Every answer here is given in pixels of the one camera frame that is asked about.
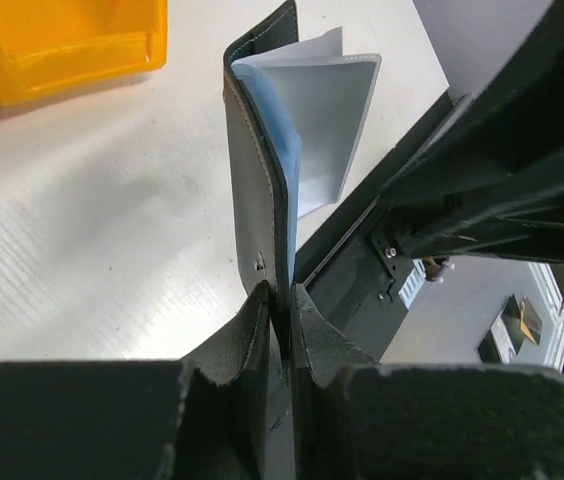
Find black leather card holder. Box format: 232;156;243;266
222;0;384;296

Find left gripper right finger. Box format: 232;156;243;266
289;282;564;480

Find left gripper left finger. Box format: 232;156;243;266
0;279;283;480

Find right white cable duct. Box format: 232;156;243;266
398;261;426;309

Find orange plastic bin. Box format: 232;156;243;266
0;0;168;106

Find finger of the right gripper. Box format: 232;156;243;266
378;1;564;264

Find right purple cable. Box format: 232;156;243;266
424;255;458;284

